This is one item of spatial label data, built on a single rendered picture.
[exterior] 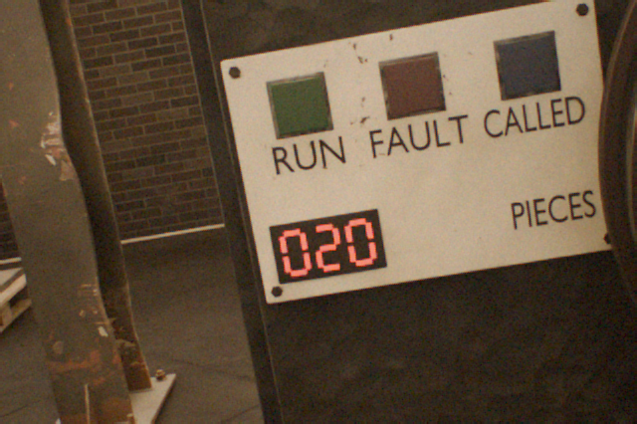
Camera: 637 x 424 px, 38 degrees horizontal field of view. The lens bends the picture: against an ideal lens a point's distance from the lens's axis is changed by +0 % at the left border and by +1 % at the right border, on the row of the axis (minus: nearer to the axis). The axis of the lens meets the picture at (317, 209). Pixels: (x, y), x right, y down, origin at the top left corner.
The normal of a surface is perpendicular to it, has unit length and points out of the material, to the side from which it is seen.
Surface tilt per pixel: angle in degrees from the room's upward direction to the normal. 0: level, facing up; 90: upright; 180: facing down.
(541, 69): 90
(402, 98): 90
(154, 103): 90
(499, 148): 90
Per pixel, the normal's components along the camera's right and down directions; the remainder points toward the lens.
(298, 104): -0.04, 0.19
